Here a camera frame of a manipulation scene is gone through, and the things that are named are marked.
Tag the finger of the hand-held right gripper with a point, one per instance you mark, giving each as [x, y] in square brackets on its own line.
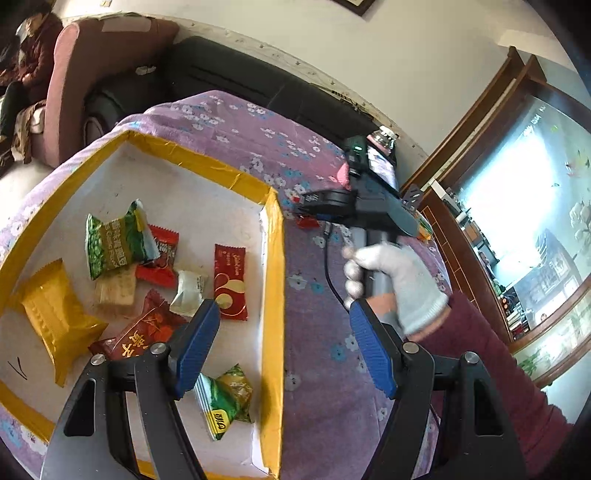
[307, 201]

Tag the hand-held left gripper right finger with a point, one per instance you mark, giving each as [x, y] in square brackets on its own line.
[371, 350]

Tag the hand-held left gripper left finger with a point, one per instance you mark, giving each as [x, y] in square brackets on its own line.
[198, 350]

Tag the green and gold snack packet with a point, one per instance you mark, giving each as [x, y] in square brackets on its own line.
[226, 397]

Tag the grey-white snack packet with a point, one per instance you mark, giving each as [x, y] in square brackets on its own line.
[189, 290]

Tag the large dark red snack packet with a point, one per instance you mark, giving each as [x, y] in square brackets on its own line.
[138, 332]

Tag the red packet with gold swirl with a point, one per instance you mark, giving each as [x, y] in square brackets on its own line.
[230, 286]

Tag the brown and red candy packet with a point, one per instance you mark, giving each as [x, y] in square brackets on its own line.
[161, 258]

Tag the long cream snack packet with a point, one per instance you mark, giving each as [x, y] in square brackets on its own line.
[115, 290]

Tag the white cardboard box yellow tape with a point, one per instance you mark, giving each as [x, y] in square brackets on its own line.
[194, 194]

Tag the green pea snack packet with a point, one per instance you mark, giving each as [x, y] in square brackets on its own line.
[115, 244]

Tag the yellow snack packet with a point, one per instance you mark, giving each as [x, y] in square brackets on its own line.
[55, 318]

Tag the person's right forearm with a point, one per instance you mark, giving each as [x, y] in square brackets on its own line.
[485, 369]

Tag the person's right hand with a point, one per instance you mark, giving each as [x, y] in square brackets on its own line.
[406, 281]

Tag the grey phone stand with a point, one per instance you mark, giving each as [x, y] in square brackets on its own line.
[412, 196]

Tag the purple floral tablecloth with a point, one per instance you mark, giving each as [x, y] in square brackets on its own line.
[314, 323]

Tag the pink thermos with knit sleeve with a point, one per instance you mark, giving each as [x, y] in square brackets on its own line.
[384, 137]

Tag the wooden display cabinet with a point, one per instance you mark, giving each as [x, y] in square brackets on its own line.
[466, 138]

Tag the black sofa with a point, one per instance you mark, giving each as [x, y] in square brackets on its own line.
[221, 69]

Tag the pink armchair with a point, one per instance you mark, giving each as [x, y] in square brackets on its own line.
[83, 69]

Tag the beige cloth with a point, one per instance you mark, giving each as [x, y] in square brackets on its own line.
[30, 124]

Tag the dark picture frame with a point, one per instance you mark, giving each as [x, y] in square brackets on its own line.
[355, 4]

